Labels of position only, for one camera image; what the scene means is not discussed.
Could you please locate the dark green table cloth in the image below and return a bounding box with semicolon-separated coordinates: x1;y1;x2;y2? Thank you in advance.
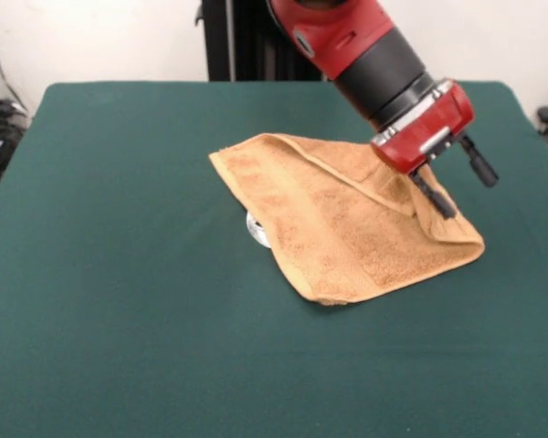
0;79;548;438

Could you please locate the black stand frame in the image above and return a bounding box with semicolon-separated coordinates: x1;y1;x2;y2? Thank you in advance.
194;0;334;83

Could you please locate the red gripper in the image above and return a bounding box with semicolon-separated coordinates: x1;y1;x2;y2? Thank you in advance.
369;78;501;222

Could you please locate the tan terry towel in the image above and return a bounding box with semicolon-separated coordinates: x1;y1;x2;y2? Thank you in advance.
208;131;487;307

